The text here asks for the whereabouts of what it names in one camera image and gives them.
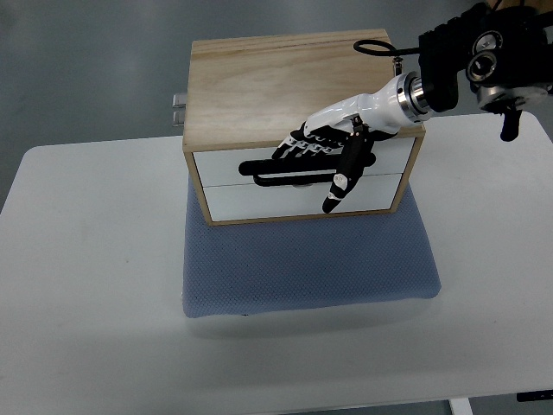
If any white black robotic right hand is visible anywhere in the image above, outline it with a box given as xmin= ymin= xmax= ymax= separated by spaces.
xmin=271 ymin=73 xmax=414 ymax=214

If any black drawer handle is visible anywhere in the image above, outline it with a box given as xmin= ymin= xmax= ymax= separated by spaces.
xmin=238 ymin=152 xmax=376 ymax=188

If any white drawer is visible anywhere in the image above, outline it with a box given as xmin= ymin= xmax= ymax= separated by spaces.
xmin=194 ymin=137 xmax=415 ymax=188
xmin=204 ymin=174 xmax=402 ymax=222

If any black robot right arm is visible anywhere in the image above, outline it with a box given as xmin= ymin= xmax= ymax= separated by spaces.
xmin=353 ymin=1 xmax=552 ymax=142

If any wooden drawer cabinet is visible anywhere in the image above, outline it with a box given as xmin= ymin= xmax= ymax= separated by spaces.
xmin=182 ymin=31 xmax=425 ymax=226

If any blue mesh cushion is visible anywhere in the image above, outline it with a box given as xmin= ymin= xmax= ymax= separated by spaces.
xmin=182 ymin=190 xmax=442 ymax=318

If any silver metal clamp lower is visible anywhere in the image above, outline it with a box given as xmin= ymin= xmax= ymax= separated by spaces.
xmin=172 ymin=110 xmax=186 ymax=127

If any silver metal clamp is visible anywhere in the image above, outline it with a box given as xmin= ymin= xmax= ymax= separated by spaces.
xmin=172 ymin=110 xmax=186 ymax=127
xmin=172 ymin=93 xmax=188 ymax=108

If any silver metal clamp upper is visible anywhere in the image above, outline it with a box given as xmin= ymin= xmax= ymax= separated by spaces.
xmin=172 ymin=93 xmax=188 ymax=108

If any white table leg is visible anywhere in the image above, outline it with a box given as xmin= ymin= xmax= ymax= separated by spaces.
xmin=448 ymin=398 xmax=474 ymax=415

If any black table control panel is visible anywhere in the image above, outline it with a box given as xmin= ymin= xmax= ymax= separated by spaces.
xmin=517 ymin=390 xmax=553 ymax=402

